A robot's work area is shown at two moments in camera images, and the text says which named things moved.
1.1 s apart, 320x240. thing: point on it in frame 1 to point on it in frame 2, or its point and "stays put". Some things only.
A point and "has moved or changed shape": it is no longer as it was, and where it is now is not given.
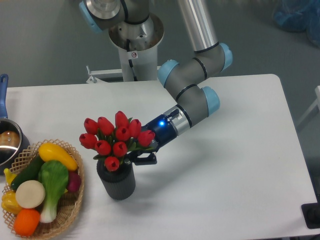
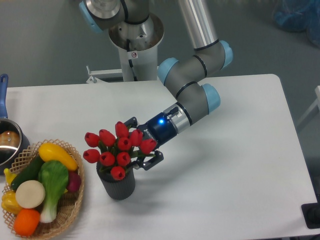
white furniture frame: (316, 103) stays put
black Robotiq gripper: (163, 131) to (160, 129)
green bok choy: (53, 175) stays put
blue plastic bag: (299, 16) stays put
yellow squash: (48, 151) stays put
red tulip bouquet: (112, 142) has moved or changed shape
